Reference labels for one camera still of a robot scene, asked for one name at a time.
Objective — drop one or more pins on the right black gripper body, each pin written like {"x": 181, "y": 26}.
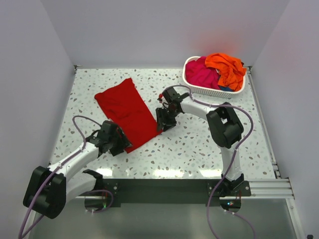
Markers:
{"x": 167, "y": 116}

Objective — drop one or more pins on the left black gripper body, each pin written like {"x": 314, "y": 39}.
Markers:
{"x": 118, "y": 142}

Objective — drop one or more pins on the red t shirt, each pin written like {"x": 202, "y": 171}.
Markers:
{"x": 124, "y": 106}

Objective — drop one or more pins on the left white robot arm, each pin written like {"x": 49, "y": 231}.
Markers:
{"x": 50, "y": 188}

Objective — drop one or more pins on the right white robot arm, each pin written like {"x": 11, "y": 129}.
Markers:
{"x": 225, "y": 127}

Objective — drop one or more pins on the magenta t shirt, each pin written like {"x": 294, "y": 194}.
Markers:
{"x": 197, "y": 74}

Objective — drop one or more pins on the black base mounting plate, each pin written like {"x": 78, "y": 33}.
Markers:
{"x": 166, "y": 191}

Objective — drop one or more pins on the white laundry basket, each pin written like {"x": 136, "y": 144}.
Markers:
{"x": 209, "y": 91}

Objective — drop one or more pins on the orange t shirt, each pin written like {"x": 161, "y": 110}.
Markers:
{"x": 230, "y": 69}

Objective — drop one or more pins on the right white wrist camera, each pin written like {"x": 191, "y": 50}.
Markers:
{"x": 162, "y": 98}

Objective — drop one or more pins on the aluminium frame rail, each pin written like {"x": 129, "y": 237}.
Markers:
{"x": 264, "y": 189}

